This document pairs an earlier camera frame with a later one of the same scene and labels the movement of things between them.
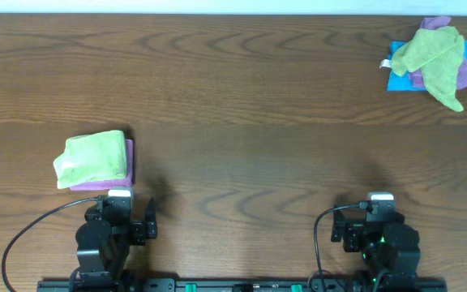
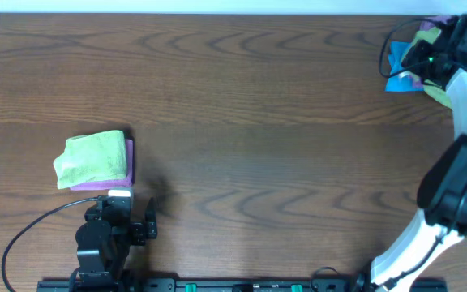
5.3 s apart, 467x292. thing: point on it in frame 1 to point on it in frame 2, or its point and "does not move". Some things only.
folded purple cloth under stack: [122, 182] does not move
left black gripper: [139, 230] does not move
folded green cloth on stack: [92, 158] does not move
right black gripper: [353, 231] to [413, 57]
